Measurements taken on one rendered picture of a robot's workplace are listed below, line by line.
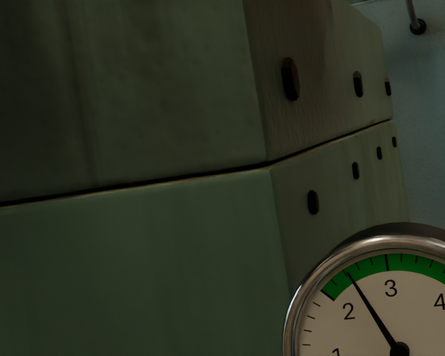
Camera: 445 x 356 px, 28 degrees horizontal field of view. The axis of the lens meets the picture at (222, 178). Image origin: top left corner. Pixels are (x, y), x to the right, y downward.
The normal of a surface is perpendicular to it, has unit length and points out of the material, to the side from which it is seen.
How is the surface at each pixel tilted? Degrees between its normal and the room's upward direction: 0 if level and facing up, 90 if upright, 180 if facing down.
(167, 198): 90
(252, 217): 90
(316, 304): 90
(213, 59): 90
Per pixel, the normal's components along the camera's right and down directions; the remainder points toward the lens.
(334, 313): -0.26, 0.09
